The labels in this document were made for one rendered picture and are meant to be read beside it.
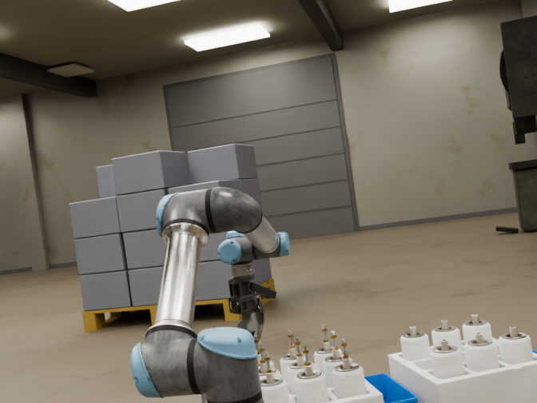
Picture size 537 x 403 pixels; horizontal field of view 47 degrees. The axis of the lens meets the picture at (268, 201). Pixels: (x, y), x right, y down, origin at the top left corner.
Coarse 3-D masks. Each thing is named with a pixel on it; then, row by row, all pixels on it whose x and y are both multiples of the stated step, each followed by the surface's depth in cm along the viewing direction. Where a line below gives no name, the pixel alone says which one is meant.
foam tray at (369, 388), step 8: (280, 376) 215; (368, 384) 193; (288, 392) 196; (328, 392) 191; (368, 392) 187; (376, 392) 185; (328, 400) 188; (336, 400) 183; (344, 400) 182; (352, 400) 181; (360, 400) 181; (368, 400) 182; (376, 400) 182
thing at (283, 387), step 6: (282, 384) 182; (264, 390) 181; (270, 390) 180; (276, 390) 181; (282, 390) 182; (264, 396) 181; (270, 396) 180; (276, 396) 181; (282, 396) 181; (288, 396) 185; (270, 402) 180; (276, 402) 181; (282, 402) 181; (288, 402) 184
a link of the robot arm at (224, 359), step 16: (208, 336) 128; (224, 336) 128; (240, 336) 128; (192, 352) 128; (208, 352) 127; (224, 352) 125; (240, 352) 126; (256, 352) 131; (192, 368) 127; (208, 368) 126; (224, 368) 125; (240, 368) 126; (256, 368) 129; (192, 384) 127; (208, 384) 127; (224, 384) 125; (240, 384) 126; (256, 384) 128; (208, 400) 129; (224, 400) 126; (240, 400) 126
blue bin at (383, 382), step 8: (368, 376) 220; (376, 376) 221; (384, 376) 220; (376, 384) 221; (384, 384) 221; (392, 384) 213; (384, 392) 221; (392, 392) 214; (400, 392) 206; (408, 392) 199; (384, 400) 221; (392, 400) 215; (400, 400) 207; (408, 400) 192; (416, 400) 193
